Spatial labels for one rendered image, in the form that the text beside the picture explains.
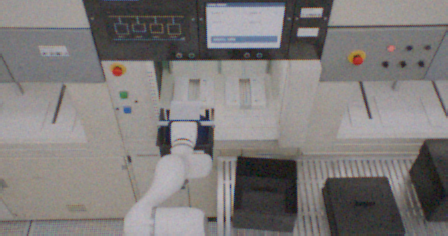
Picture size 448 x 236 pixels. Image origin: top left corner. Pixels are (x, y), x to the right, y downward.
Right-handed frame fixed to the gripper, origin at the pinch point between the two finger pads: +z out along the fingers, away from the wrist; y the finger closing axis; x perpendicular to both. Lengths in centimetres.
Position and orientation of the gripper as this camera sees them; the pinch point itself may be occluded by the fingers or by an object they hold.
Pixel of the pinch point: (185, 114)
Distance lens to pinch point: 186.5
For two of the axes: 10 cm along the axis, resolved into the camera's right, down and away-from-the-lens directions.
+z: -0.1, -7.6, 6.5
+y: 10.0, 0.0, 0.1
